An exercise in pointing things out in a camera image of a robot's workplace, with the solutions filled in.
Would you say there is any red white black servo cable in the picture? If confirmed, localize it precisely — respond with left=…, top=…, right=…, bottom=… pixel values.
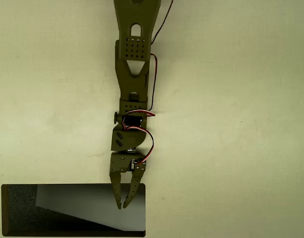
left=123, top=110, right=156, bottom=167

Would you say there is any dark rectangular bin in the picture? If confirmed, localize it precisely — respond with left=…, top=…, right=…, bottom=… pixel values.
left=0, top=183, right=147, bottom=238

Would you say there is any thin red black cable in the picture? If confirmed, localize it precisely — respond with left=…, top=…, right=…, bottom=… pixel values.
left=148, top=0, right=175, bottom=111

